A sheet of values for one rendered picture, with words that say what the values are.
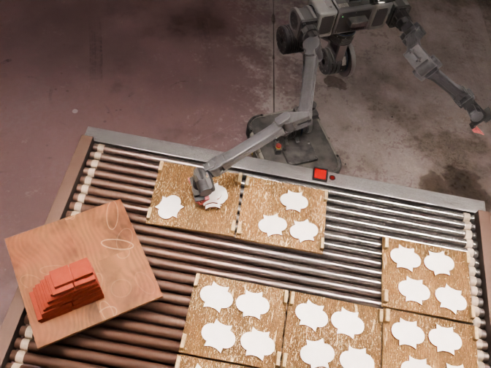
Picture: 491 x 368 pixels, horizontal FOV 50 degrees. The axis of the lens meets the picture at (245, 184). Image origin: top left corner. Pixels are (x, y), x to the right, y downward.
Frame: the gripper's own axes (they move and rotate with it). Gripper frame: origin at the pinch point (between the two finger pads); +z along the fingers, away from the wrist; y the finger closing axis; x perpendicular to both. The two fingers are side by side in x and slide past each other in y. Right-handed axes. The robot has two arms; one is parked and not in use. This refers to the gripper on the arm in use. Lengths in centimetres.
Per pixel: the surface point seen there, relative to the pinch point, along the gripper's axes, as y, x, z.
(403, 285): -67, -78, 2
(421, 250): -53, -95, 3
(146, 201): 6.4, 23.2, 6.0
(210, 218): -11.3, -3.2, 3.9
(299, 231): -29, -41, 3
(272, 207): -12.6, -33.9, 3.5
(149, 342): -60, 36, 7
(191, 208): -3.7, 4.2, 3.9
